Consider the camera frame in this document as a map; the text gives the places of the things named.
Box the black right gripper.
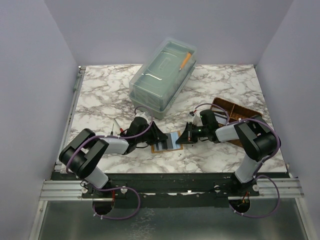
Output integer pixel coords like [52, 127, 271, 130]
[176, 122, 209, 144]

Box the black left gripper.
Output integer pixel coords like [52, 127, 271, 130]
[136, 121, 168, 146]

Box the silver credit card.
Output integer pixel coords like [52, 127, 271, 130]
[153, 133, 174, 152]

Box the tan card holder wallet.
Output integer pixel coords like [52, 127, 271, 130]
[151, 131, 184, 154]

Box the grey credit card stack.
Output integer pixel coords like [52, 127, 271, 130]
[214, 113, 227, 125]

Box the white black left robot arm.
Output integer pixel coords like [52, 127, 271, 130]
[58, 116, 168, 198]

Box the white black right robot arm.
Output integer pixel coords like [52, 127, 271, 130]
[176, 109, 281, 196]

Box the blue red screwdriver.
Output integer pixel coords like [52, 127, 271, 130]
[114, 118, 127, 134]

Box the clear plastic storage box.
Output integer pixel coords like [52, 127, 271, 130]
[129, 38, 197, 120]

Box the brown woven divided basket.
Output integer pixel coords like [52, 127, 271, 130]
[209, 97, 263, 148]

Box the orange utility knife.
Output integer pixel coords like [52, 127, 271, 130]
[179, 52, 192, 71]

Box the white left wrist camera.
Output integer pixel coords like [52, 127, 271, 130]
[139, 112, 151, 124]

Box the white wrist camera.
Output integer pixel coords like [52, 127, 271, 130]
[139, 112, 151, 124]
[189, 111, 202, 126]

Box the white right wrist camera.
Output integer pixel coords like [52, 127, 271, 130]
[189, 111, 202, 126]

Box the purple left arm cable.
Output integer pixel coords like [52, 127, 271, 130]
[65, 106, 154, 221]

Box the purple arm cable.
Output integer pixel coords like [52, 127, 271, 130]
[65, 106, 154, 221]
[193, 102, 282, 218]

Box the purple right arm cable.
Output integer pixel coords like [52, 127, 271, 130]
[193, 102, 282, 218]

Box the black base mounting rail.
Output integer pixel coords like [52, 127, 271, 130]
[40, 173, 304, 208]

